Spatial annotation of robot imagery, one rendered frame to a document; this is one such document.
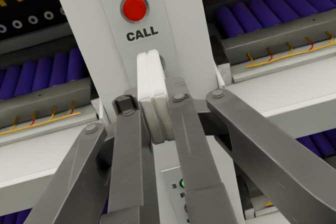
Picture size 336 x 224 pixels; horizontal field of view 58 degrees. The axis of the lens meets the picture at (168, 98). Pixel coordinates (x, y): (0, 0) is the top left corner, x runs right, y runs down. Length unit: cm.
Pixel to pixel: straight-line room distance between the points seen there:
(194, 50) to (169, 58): 2
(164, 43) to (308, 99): 14
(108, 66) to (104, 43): 2
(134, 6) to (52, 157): 16
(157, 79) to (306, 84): 17
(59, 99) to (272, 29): 23
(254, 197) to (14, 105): 32
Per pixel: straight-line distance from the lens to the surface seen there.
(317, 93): 30
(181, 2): 22
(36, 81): 37
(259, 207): 44
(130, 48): 23
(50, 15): 41
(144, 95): 16
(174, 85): 17
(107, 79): 24
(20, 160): 33
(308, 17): 35
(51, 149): 31
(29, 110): 35
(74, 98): 33
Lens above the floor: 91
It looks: 28 degrees down
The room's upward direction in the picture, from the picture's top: 16 degrees counter-clockwise
